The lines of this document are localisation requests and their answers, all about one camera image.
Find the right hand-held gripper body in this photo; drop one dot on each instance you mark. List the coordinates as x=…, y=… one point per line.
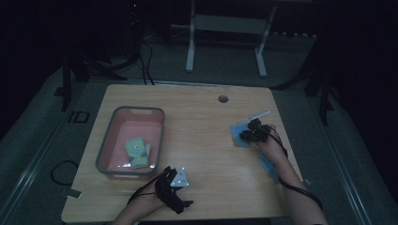
x=261, y=131

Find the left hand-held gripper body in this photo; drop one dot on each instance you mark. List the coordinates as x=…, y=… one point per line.
x=176, y=184

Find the green fuzzy glove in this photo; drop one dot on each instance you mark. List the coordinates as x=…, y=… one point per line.
x=136, y=147

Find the pink bin with grey rim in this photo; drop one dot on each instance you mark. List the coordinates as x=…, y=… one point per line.
x=125, y=131

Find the person's right hand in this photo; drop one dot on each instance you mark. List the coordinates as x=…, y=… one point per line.
x=272, y=146

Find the person's left hand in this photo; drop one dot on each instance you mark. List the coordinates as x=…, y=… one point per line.
x=147, y=198

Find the round grey table grommet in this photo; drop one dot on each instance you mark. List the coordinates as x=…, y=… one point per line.
x=222, y=99

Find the black metal stand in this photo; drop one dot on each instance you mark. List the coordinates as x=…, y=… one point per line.
x=66, y=81

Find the white metal table frame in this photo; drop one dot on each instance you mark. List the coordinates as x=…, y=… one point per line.
x=225, y=25

